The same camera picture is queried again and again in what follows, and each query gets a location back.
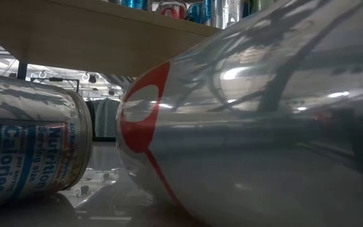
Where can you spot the grey-green hanging cloth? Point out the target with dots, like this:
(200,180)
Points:
(106,118)

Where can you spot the silver Diet Coke can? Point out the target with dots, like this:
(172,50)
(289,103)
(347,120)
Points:
(172,11)
(263,142)

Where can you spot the slim blue silver energy can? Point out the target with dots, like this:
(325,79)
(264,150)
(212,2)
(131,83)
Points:
(195,12)
(27,151)
(222,12)
(134,3)

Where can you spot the green soda can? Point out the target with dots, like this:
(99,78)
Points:
(260,4)

